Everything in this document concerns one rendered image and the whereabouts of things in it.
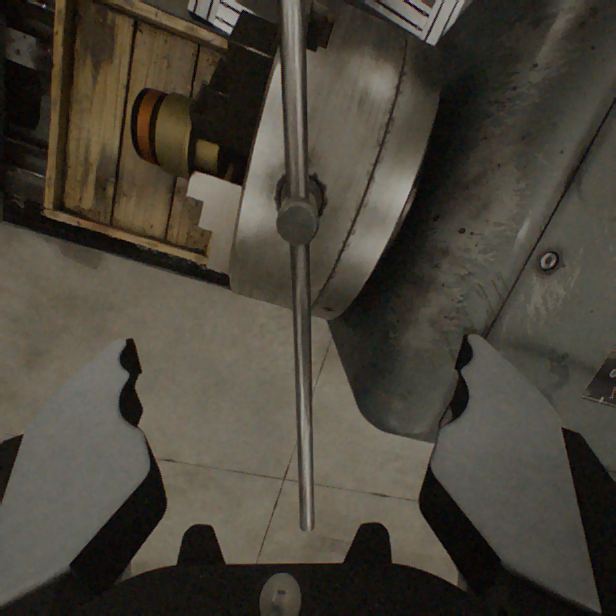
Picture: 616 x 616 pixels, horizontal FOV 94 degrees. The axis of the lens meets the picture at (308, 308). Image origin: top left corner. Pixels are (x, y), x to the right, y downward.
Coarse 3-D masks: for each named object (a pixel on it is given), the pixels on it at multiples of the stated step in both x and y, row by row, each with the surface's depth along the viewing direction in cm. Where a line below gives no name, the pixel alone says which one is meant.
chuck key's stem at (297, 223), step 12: (288, 204) 14; (300, 204) 14; (312, 204) 15; (288, 216) 14; (300, 216) 14; (312, 216) 14; (288, 228) 14; (300, 228) 14; (312, 228) 14; (288, 240) 15; (300, 240) 15
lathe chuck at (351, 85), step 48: (336, 0) 23; (336, 48) 20; (384, 48) 22; (336, 96) 20; (384, 96) 21; (336, 144) 21; (336, 192) 22; (240, 240) 24; (336, 240) 23; (240, 288) 30; (288, 288) 28
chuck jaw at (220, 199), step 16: (192, 176) 33; (208, 176) 33; (192, 192) 33; (208, 192) 33; (224, 192) 33; (240, 192) 34; (208, 208) 34; (224, 208) 34; (208, 224) 34; (224, 224) 34; (224, 240) 35; (224, 256) 35; (224, 272) 36
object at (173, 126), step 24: (144, 96) 30; (168, 96) 30; (144, 120) 29; (168, 120) 29; (144, 144) 31; (168, 144) 30; (192, 144) 31; (216, 144) 31; (168, 168) 33; (192, 168) 33; (216, 168) 33
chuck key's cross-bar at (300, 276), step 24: (288, 0) 12; (288, 24) 12; (288, 48) 12; (288, 72) 13; (288, 96) 13; (288, 120) 14; (288, 144) 14; (288, 168) 15; (288, 192) 15; (312, 408) 20; (312, 432) 21; (312, 456) 21; (312, 480) 22; (312, 504) 22; (312, 528) 23
